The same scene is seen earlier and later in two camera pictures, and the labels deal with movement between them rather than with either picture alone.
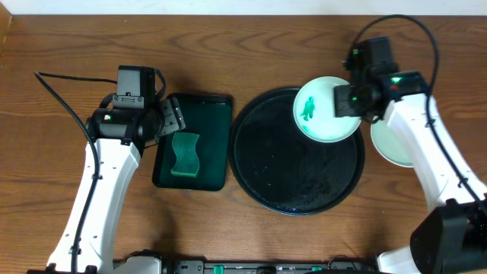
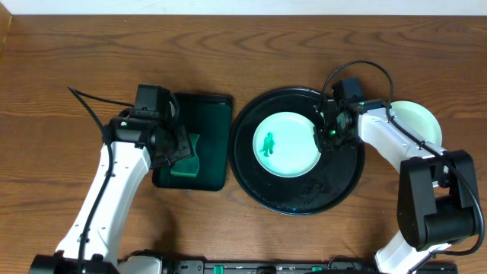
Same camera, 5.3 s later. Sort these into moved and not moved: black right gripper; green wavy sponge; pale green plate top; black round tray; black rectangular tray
Moved: black right gripper; pale green plate top
Not moved: black round tray; green wavy sponge; black rectangular tray
